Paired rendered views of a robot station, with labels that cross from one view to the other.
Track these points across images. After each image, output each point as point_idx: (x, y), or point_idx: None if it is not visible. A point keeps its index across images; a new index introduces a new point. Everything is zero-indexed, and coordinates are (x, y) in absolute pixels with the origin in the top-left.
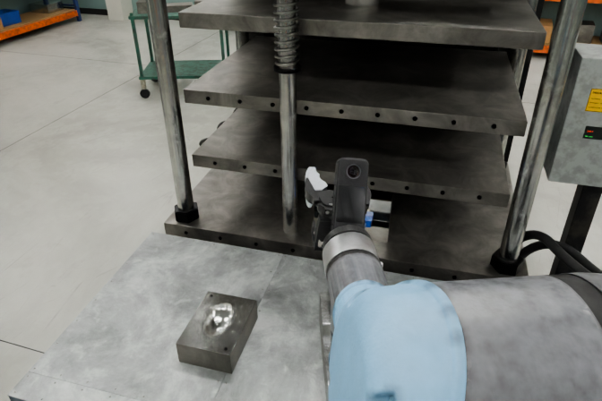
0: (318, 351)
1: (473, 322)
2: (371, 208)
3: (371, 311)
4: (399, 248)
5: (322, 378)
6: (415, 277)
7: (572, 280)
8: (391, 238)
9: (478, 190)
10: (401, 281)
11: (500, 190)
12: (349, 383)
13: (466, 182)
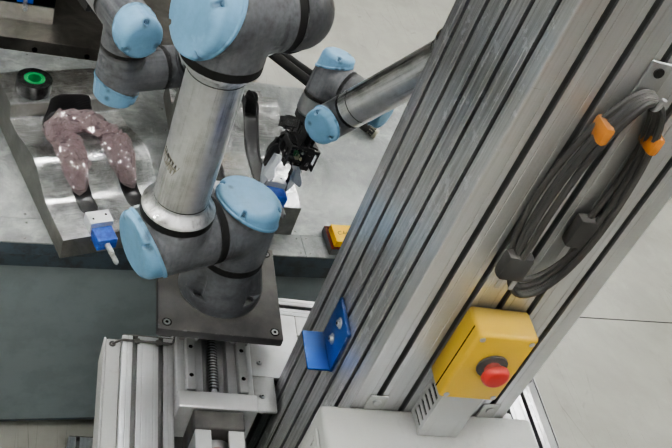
0: (1, 139)
1: None
2: None
3: None
4: (68, 31)
5: (13, 163)
6: (95, 61)
7: None
8: (57, 20)
9: None
10: (80, 66)
11: None
12: (194, 8)
13: None
